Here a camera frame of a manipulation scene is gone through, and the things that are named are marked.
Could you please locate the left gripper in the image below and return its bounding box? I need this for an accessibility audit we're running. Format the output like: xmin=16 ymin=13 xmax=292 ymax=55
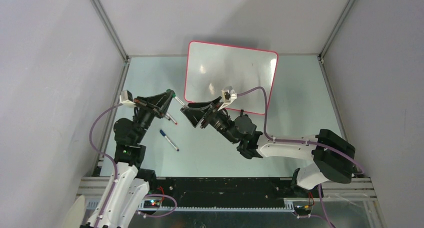
xmin=132 ymin=90 xmax=175 ymax=144

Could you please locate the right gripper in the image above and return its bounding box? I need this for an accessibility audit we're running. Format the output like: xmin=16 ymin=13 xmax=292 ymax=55
xmin=181 ymin=97 xmax=239 ymax=145

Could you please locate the pink framed whiteboard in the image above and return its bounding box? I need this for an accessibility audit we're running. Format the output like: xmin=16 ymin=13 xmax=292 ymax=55
xmin=183 ymin=41 xmax=279 ymax=115

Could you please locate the green marker cap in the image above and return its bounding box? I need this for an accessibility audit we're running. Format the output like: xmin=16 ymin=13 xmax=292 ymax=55
xmin=168 ymin=89 xmax=177 ymax=98

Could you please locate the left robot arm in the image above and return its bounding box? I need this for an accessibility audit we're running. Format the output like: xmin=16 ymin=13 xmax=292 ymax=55
xmin=83 ymin=90 xmax=175 ymax=227

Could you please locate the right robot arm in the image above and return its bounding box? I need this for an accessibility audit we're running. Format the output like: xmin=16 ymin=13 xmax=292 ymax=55
xmin=180 ymin=98 xmax=356 ymax=197

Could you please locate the red whiteboard marker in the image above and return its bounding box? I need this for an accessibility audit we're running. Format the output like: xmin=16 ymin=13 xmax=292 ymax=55
xmin=166 ymin=112 xmax=178 ymax=125

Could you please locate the blue whiteboard marker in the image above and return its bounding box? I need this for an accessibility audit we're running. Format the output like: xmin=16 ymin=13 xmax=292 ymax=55
xmin=159 ymin=129 xmax=180 ymax=151

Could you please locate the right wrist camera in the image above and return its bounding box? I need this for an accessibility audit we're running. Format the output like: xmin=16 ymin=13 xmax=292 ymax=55
xmin=221 ymin=86 xmax=237 ymax=103

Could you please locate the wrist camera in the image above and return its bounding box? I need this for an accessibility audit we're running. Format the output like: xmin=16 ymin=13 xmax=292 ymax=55
xmin=221 ymin=86 xmax=237 ymax=103
xmin=119 ymin=90 xmax=136 ymax=108

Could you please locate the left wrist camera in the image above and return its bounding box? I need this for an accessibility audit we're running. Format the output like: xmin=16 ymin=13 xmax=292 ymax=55
xmin=119 ymin=90 xmax=136 ymax=108

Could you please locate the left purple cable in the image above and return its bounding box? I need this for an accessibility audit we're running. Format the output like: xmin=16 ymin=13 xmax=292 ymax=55
xmin=89 ymin=103 xmax=178 ymax=228

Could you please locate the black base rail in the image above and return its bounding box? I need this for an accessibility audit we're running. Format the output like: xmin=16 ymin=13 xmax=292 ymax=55
xmin=127 ymin=177 xmax=324 ymax=209

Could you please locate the aluminium frame front rail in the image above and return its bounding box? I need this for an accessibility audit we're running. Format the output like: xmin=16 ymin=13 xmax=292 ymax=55
xmin=76 ymin=176 xmax=379 ymax=214

